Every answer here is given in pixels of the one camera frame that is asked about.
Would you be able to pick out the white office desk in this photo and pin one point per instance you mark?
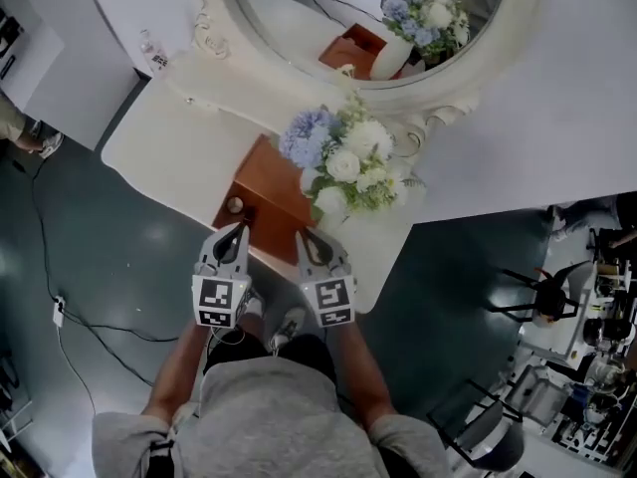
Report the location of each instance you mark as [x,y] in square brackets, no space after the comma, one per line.
[562,336]

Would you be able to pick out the oval mirror with white frame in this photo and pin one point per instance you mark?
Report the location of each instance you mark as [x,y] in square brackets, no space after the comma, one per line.
[308,28]

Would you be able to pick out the white cabinet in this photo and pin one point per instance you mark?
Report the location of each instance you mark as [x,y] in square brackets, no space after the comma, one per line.
[30,58]

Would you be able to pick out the grey chair with black frame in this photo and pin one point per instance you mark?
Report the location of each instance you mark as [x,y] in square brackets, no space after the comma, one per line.
[488,431]

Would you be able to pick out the white vase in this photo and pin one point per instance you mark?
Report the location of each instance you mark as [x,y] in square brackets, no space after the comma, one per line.
[332,222]

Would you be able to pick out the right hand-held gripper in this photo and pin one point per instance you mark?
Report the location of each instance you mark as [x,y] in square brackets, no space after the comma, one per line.
[331,297]

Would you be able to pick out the person's right forearm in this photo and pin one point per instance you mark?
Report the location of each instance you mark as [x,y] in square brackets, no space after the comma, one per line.
[360,371]

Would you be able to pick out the grey chair with black bag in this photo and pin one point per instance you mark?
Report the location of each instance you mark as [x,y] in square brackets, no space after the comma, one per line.
[547,297]

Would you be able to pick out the blue and white flower bouquet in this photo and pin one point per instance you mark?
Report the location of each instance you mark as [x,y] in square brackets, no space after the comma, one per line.
[353,157]

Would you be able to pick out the orange wooden box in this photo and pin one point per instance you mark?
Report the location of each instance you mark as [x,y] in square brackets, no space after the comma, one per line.
[269,187]

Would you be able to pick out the clear plastic water bottle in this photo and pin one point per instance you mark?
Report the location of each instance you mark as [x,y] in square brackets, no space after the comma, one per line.
[155,50]

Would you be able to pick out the white table with cloth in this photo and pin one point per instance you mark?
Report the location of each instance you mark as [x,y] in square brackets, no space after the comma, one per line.
[169,142]

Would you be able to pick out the person's grey sweatshirt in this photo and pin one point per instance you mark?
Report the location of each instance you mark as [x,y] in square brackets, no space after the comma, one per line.
[274,421]

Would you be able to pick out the small dark lipstick tube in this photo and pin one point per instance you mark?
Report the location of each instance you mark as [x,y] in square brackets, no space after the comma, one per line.
[248,213]

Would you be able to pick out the white power strip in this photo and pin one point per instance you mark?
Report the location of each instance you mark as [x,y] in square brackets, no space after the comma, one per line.
[59,310]

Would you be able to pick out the person's left forearm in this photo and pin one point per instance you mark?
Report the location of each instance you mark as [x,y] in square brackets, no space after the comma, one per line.
[176,371]

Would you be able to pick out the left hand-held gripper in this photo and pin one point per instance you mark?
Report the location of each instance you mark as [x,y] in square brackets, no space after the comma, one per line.
[215,297]

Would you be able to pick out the small round compact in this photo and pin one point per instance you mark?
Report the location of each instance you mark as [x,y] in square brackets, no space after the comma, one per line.
[235,204]

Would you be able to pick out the person's black shorts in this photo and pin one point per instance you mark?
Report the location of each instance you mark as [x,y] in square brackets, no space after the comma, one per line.
[308,354]

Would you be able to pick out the person's left white shoe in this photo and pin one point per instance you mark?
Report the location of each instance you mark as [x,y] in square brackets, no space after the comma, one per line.
[255,304]

